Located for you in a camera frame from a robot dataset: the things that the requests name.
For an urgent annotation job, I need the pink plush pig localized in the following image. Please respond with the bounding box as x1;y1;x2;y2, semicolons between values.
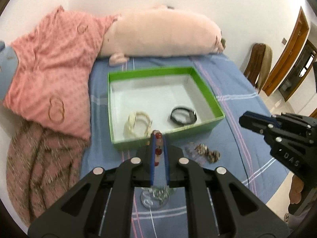
100;4;223;66

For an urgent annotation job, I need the blue plaid bed sheet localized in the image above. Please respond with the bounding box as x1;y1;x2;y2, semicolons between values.
79;52;290;238

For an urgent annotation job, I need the green cardboard box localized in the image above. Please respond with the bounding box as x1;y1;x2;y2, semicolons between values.
107;66;225;152

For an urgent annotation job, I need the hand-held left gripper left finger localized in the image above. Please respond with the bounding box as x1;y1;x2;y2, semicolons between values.
27;132;156;238

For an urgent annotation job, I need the brown knitted blanket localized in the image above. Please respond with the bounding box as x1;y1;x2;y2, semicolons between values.
6;119;88;226

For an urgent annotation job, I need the white wrist watch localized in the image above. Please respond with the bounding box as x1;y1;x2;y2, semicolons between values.
123;111;153;137

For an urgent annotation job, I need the silver bangle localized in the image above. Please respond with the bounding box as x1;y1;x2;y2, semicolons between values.
141;186;172;209

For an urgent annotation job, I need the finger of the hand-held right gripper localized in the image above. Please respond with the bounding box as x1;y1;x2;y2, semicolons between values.
239;114;282;137
245;111;313;130

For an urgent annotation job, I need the wooden chair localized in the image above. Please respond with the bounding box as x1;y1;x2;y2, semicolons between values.
244;43;273;93

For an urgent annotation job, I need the brown bead bracelet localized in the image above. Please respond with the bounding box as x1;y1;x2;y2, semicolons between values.
196;144;221;163

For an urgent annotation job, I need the black cable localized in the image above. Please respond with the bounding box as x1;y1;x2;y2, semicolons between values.
231;123;250;187

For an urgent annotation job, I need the black wristband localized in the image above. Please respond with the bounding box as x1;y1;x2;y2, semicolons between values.
170;107;198;126

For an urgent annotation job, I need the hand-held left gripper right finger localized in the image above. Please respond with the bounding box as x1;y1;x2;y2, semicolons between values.
163;134;290;238

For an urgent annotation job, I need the person's right hand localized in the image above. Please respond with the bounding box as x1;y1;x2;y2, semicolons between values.
289;175;306;204

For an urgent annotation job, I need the beige cloth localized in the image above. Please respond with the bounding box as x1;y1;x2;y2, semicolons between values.
256;44;273;92

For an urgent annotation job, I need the red and pink bead bracelet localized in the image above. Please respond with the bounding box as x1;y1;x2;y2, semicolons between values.
152;130;165;169

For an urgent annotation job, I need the wooden door frame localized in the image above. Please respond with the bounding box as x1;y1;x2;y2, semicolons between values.
263;6;311;96

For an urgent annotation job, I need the pink dotted blanket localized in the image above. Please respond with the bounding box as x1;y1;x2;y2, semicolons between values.
4;5;119;140

